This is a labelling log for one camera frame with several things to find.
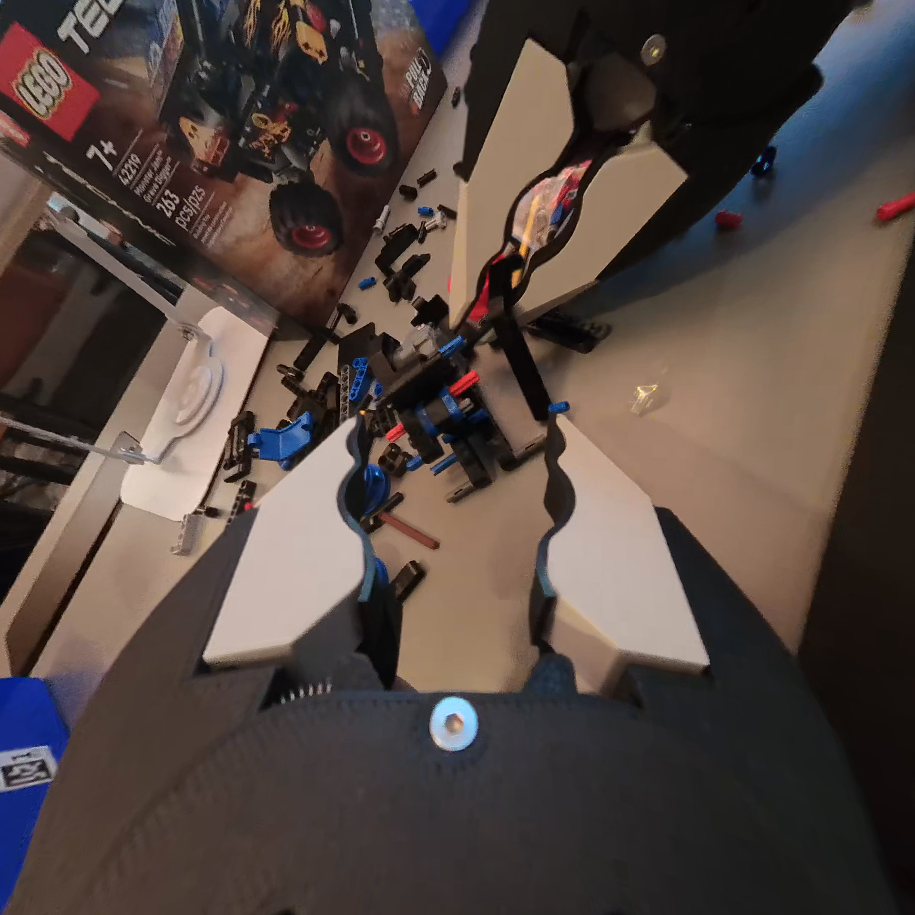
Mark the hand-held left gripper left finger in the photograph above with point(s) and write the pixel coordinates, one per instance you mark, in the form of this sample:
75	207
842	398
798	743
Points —
286	572

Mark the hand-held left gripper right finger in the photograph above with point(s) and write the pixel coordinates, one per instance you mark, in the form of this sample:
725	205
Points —
622	572

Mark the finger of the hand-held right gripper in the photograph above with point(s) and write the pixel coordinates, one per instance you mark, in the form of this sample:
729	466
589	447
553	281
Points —
622	207
515	143

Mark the black grey motor assembly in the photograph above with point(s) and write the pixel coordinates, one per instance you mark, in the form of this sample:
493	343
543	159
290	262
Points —
422	379

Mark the black elbow connector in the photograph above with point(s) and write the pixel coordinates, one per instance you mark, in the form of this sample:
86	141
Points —
347	318

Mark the grey desk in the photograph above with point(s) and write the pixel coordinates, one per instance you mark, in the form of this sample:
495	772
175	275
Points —
715	429

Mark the clear plastic parts bag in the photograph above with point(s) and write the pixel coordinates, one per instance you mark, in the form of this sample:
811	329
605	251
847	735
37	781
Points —
550	200

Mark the black holed beam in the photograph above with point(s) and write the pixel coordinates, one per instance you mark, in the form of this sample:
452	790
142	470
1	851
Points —
243	500

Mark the yellow long axle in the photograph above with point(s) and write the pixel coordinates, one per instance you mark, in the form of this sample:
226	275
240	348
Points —
525	243

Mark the light grey short beam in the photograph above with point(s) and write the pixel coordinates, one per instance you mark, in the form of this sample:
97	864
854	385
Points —
187	536

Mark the scattered red blue pins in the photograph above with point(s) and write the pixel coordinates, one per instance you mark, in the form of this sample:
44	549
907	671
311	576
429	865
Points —
728	219

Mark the black thin beam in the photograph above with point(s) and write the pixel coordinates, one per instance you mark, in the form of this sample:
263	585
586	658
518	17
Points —
382	511

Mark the grey white axle connector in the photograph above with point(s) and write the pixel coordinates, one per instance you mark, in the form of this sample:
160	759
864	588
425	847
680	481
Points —
431	226

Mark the black flat tile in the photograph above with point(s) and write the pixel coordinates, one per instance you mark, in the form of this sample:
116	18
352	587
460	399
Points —
407	580

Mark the blue wheel rim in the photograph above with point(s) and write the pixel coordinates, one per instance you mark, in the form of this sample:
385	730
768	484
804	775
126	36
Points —
375	486

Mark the blue hinged fender panel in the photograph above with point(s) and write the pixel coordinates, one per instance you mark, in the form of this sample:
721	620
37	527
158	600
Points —
282	443

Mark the brown axle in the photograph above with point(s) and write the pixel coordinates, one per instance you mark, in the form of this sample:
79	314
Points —
411	531

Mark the white small bushing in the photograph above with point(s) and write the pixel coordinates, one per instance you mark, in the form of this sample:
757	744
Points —
382	220

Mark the black small connector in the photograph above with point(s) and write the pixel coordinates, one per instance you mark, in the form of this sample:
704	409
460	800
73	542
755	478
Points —
394	460

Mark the black angled connector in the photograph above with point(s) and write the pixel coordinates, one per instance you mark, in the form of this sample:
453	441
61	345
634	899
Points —
397	247
407	279

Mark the heap of black beams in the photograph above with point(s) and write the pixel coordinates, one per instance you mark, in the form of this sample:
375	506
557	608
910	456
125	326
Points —
314	400

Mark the clear plastic scrap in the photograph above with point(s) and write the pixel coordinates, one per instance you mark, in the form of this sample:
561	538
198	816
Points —
643	397

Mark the black sloped panel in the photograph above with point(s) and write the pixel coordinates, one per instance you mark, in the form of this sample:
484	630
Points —
429	311

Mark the dark grey holed beam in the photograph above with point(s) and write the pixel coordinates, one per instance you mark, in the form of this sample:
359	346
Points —
349	393

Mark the blue angle beam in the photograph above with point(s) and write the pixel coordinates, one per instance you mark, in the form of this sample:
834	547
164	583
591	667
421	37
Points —
364	375

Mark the black short beam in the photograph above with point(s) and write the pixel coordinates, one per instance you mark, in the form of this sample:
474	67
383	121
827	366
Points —
314	350

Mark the red small pin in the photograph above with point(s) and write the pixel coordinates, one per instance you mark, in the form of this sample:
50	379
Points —
897	207

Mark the toy truck box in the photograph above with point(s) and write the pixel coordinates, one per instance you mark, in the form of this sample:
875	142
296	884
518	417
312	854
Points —
214	200

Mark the blue storage bin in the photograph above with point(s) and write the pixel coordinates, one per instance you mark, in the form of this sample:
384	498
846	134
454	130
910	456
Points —
28	822

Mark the black rectangular frame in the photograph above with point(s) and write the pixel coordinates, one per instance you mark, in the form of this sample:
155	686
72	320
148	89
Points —
239	443

